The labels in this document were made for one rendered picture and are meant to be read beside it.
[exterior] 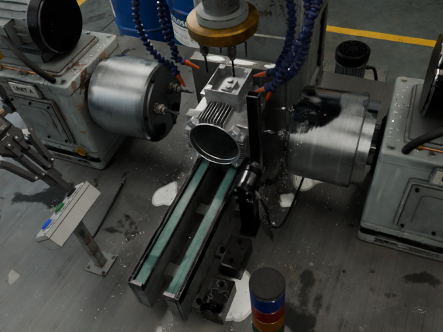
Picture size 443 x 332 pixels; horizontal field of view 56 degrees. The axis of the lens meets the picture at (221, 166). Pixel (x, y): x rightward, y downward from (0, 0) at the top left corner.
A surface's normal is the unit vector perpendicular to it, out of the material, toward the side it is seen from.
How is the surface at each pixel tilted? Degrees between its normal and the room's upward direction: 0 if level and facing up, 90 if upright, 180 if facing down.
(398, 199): 90
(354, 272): 0
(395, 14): 0
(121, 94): 47
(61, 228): 52
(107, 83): 36
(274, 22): 90
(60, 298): 0
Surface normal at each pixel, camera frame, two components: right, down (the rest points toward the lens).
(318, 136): -0.34, 0.07
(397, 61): -0.10, -0.66
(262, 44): -0.37, 0.72
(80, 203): 0.67, -0.23
